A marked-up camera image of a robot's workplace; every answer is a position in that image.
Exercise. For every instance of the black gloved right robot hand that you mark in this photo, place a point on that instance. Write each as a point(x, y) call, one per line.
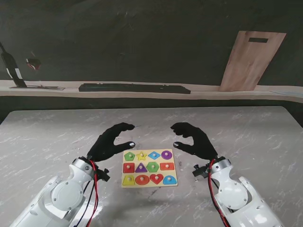
point(198, 144)

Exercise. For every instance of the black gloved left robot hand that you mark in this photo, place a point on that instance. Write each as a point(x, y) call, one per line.
point(106, 146)

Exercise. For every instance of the green knobbed puzzle piece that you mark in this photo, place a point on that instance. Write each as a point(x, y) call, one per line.
point(127, 157)

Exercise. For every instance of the red square puzzle piece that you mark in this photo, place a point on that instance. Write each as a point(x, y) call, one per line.
point(126, 169)

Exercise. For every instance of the purple circle puzzle piece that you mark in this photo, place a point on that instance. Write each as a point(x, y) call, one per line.
point(165, 156)

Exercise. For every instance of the yellow star puzzle piece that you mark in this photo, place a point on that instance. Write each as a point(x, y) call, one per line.
point(141, 156)

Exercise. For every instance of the purple triangle puzzle piece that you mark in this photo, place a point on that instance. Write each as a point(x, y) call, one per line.
point(140, 169)

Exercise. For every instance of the orange rectangle puzzle piece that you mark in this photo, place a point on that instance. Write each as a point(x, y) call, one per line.
point(165, 168)

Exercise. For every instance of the yellow trapezoid puzzle piece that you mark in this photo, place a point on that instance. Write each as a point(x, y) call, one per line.
point(127, 182)

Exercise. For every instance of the blue diamond puzzle piece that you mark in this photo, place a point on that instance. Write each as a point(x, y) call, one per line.
point(153, 156)

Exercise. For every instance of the blue dome puzzle piece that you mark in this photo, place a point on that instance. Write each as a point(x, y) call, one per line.
point(170, 181)

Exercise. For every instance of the orange oval puzzle piece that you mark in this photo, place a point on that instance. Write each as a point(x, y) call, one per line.
point(142, 180)

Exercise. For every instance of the red heart puzzle piece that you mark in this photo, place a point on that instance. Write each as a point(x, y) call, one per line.
point(155, 180)

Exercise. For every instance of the wooden shape puzzle board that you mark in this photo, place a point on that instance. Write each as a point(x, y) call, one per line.
point(149, 185)

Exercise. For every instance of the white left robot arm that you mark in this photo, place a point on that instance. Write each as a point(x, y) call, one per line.
point(56, 198)

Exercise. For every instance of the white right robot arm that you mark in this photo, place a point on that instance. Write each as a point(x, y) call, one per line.
point(241, 201)

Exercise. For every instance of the wooden cutting board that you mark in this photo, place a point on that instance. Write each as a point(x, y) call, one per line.
point(251, 61)

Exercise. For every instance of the black keyboard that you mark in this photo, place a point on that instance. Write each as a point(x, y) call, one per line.
point(132, 88)

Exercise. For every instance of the long wooden shelf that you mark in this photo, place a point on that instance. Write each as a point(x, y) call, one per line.
point(151, 95)

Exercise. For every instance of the thin flat wooden plate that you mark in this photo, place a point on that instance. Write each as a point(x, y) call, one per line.
point(47, 88)

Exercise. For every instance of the black bottle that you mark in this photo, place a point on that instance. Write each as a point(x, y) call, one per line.
point(11, 66)

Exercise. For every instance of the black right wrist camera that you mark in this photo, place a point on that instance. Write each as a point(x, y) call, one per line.
point(200, 171)

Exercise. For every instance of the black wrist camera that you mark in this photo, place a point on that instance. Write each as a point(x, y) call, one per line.
point(103, 175)
point(200, 171)

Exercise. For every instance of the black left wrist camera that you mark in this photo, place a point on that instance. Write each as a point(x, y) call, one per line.
point(103, 175)

